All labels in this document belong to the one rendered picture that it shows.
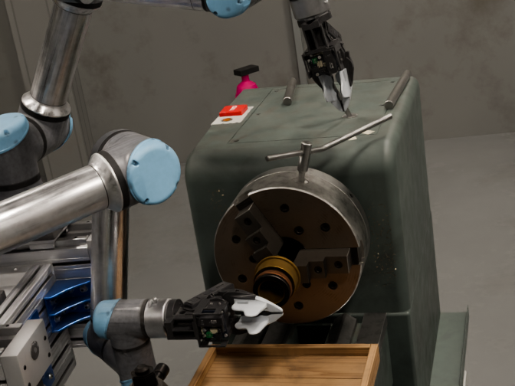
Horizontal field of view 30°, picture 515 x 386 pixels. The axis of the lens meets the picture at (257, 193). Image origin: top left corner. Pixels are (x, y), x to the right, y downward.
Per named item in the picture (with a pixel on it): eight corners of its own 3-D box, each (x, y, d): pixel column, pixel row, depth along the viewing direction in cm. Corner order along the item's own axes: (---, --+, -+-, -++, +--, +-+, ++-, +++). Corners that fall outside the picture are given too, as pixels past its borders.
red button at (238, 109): (226, 112, 248) (224, 105, 247) (248, 111, 246) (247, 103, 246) (219, 120, 243) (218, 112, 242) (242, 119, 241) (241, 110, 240)
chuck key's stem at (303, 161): (297, 197, 197) (306, 145, 192) (290, 192, 198) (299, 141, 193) (306, 194, 198) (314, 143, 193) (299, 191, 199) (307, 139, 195)
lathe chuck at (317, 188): (218, 287, 216) (232, 158, 204) (355, 318, 211) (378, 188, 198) (207, 306, 208) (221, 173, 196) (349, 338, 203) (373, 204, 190)
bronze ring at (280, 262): (254, 249, 194) (244, 271, 186) (300, 247, 191) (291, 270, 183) (261, 289, 197) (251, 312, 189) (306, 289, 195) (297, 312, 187)
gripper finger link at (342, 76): (340, 117, 199) (327, 76, 196) (345, 109, 204) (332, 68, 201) (355, 114, 198) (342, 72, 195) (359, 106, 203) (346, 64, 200)
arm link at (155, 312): (162, 325, 188) (153, 288, 185) (184, 325, 187) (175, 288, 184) (149, 345, 181) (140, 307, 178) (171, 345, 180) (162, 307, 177)
